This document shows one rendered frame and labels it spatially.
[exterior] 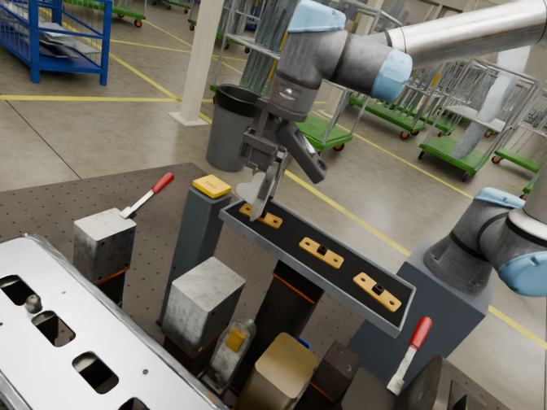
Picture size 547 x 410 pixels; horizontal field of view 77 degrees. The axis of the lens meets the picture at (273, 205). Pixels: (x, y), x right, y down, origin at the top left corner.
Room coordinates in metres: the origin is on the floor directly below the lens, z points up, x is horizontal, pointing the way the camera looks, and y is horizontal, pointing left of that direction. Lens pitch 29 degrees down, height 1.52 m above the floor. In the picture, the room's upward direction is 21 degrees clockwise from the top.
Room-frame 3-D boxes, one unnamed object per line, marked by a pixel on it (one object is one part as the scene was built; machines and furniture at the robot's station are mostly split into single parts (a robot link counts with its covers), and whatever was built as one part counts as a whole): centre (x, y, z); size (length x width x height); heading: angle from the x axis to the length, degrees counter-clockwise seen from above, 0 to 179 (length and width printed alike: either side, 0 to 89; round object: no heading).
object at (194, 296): (0.43, 0.05, 0.90); 0.13 x 0.08 x 0.41; 158
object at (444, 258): (0.76, -0.48, 1.15); 0.15 x 0.15 x 0.10
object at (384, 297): (0.48, -0.22, 1.17); 0.08 x 0.04 x 0.01; 57
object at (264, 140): (0.58, 0.04, 1.32); 0.09 x 0.08 x 0.12; 83
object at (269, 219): (0.58, 0.01, 1.17); 0.08 x 0.04 x 0.01; 83
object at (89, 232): (0.52, 0.29, 0.88); 0.12 x 0.07 x 0.36; 158
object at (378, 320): (0.53, -0.11, 1.16); 0.37 x 0.14 x 0.02; 68
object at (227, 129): (3.17, 0.62, 0.36); 0.50 x 0.50 x 0.73
